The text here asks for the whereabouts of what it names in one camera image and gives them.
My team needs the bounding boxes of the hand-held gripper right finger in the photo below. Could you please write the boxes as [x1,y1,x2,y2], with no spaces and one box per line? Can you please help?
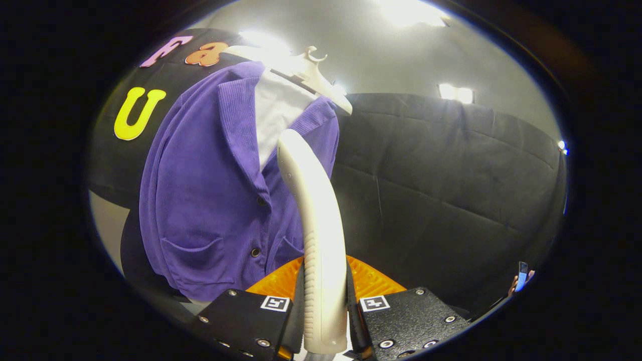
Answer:
[347,256,472,360]

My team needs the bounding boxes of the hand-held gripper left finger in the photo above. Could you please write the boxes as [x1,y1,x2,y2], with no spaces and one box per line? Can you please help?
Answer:
[191,257,306,360]

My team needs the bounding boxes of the white garment steamer head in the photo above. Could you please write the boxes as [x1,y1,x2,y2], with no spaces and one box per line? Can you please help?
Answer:
[277,129,349,354]

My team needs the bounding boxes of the purple corduroy jacket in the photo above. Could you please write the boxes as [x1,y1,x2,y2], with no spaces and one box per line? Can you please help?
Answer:
[139,61,340,301]

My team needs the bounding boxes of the white shirt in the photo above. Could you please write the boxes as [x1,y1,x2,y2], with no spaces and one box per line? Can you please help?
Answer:
[254,69,319,172]

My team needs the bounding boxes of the white clothes hanger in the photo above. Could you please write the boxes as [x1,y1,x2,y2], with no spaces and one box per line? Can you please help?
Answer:
[221,46,353,116]

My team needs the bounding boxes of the black backdrop cloth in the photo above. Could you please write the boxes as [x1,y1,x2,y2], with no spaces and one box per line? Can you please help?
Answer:
[88,29,567,316]

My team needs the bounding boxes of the large ceiling light panel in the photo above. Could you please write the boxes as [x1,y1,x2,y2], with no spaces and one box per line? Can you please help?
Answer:
[374,0,449,28]

